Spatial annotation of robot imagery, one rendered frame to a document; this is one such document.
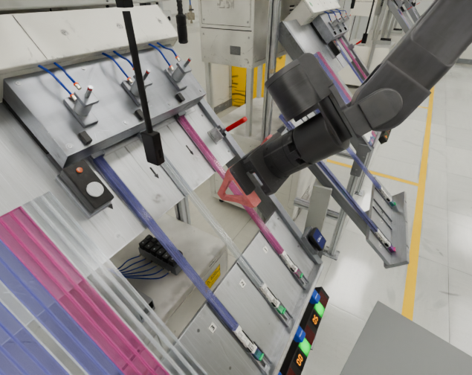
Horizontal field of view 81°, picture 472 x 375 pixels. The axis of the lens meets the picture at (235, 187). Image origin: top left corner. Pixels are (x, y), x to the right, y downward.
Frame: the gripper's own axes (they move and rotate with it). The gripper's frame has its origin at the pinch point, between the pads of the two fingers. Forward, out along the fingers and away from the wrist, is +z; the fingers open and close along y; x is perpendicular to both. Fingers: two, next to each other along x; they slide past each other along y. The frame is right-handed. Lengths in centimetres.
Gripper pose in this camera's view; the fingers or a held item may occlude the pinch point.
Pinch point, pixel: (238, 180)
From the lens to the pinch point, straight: 48.3
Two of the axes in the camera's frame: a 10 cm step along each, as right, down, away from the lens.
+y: -5.2, 4.9, -6.9
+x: 5.7, 8.1, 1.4
